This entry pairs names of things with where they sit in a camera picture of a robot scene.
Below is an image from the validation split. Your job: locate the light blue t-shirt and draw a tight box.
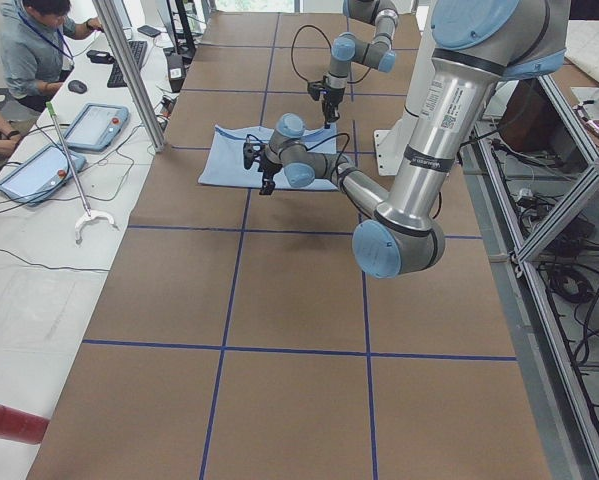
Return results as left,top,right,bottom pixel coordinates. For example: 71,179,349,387
198,122,341,192

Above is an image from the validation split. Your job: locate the black keyboard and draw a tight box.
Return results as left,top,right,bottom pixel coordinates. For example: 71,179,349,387
106,39,149,89

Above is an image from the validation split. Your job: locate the blue teach pendant far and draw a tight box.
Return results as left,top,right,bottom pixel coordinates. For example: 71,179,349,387
64,102,129,152

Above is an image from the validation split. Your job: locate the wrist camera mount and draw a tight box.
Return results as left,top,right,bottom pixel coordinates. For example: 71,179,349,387
243,142,259,170
307,81,325,101

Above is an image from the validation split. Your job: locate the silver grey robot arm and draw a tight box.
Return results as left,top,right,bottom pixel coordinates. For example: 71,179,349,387
243,1,570,278
311,1,399,128

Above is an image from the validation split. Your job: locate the blue teach pendant near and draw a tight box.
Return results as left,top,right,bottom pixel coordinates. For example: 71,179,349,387
0,145,73,205

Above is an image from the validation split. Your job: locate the reacher stick with white claw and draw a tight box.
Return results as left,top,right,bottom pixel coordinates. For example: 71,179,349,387
46,101,118,245

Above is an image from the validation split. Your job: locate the aluminium frame pillar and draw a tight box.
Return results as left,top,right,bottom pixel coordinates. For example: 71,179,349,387
93,0,165,153

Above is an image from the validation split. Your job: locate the brown paper table cover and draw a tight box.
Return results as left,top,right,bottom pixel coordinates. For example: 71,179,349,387
29,13,550,479

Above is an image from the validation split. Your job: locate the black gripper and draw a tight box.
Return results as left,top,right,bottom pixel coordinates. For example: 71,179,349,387
321,86,341,129
259,154,280,196

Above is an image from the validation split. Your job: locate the standing person in grey shirt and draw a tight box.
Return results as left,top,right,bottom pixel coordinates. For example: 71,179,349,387
0,0,103,112

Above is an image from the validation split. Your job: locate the red cylinder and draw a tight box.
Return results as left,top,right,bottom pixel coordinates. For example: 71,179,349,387
0,404,49,445

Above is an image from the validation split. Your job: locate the blue teach pendant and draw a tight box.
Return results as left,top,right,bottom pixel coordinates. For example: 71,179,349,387
64,102,129,152
0,145,73,205

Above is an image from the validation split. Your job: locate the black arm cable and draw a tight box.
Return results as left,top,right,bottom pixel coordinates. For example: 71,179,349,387
290,24,375,86
243,130,353,161

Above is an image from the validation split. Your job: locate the black computer mouse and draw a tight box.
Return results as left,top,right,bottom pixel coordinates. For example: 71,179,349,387
67,80,88,94

